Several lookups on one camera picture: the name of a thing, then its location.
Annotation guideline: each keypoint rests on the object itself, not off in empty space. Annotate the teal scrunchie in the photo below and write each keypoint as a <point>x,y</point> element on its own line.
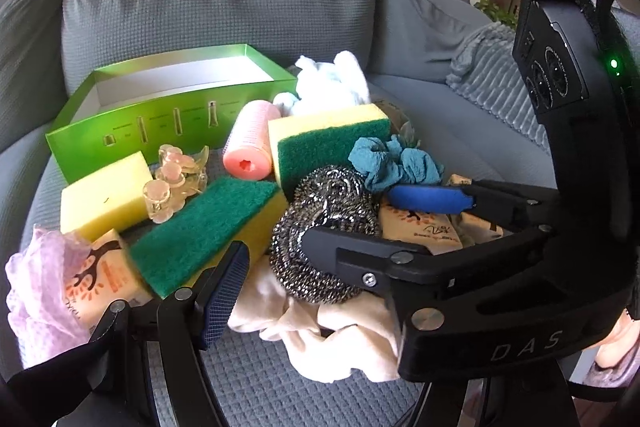
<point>395,162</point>

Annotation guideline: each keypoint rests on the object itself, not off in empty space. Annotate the yellow sponge with green pad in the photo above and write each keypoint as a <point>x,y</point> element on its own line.
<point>105,192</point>
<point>200,232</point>
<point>325,142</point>

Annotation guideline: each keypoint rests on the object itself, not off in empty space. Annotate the green potted plant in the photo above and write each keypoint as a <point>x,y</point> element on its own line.
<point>495,12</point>

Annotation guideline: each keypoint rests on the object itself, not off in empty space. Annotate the pink hair roller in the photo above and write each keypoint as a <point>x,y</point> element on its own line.
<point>247,137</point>

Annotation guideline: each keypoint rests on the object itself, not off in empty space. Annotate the steel wool scrubber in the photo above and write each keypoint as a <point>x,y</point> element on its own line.
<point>320,202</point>

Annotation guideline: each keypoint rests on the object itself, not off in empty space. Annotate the grey sofa cushion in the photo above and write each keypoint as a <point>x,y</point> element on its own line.
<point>25,47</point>
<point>215,7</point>
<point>415,12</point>

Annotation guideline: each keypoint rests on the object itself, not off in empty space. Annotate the cream scrunchie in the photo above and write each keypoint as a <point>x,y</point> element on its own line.
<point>300,327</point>

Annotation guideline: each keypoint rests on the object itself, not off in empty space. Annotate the grey sofa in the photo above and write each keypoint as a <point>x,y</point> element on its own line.
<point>280,397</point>

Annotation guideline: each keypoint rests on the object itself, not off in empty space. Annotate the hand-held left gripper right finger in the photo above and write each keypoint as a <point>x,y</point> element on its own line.
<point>525,402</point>

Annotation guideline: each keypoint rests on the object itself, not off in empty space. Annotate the cream tissue pack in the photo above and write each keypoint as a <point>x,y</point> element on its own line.
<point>482,227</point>
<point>425,229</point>
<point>107,277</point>

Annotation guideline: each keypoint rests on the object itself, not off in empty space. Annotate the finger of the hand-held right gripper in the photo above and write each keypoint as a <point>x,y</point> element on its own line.
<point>430,199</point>
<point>360,257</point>

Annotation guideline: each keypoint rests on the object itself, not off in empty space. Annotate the pink mesh scrunchie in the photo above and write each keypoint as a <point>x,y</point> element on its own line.
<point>40,297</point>

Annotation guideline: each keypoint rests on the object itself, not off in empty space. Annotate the white and blue plush toy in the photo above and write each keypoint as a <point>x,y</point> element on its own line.
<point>330,82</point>

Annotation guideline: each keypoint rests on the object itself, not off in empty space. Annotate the clear pink hair claw clip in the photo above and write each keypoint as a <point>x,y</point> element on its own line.
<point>170,187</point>

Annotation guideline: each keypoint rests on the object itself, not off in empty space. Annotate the person's right hand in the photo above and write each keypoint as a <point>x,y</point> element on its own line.
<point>620,347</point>

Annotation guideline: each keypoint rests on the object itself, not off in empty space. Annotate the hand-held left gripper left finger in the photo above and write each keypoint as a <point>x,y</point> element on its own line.
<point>225,292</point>

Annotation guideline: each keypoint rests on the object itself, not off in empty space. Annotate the black cloth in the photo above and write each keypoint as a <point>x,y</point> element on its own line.
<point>50,387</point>

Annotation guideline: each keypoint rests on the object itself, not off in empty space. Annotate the green cardboard box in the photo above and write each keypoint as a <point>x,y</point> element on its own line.
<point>150,127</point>

